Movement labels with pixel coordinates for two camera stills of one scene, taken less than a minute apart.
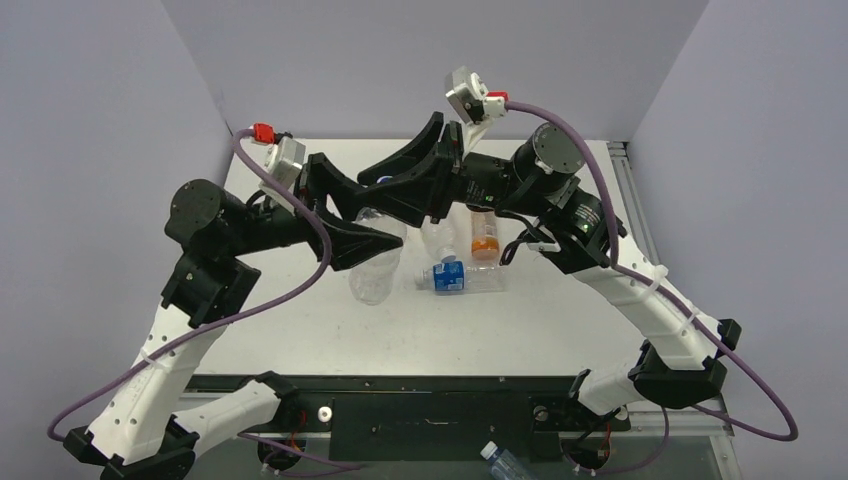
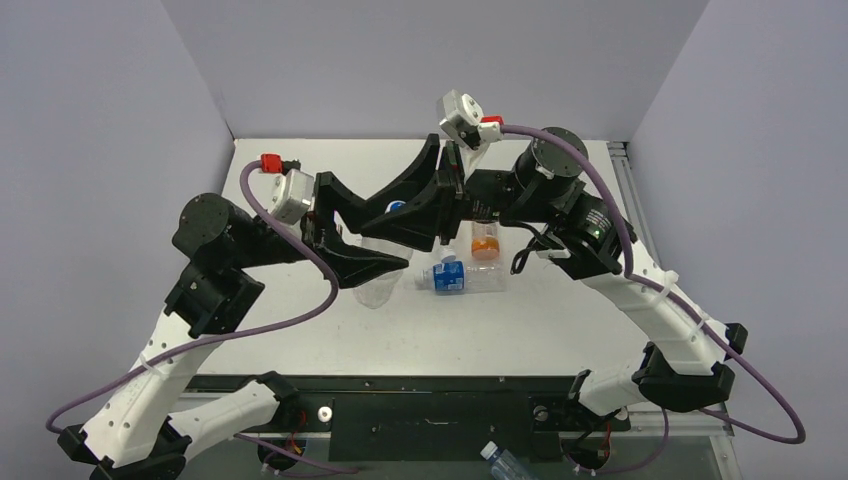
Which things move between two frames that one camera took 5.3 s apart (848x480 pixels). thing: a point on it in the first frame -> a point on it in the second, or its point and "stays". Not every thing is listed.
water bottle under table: (503, 464) stays
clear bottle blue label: (455, 277) stays
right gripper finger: (407, 157) -> (405, 189)
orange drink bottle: (484, 236) stays
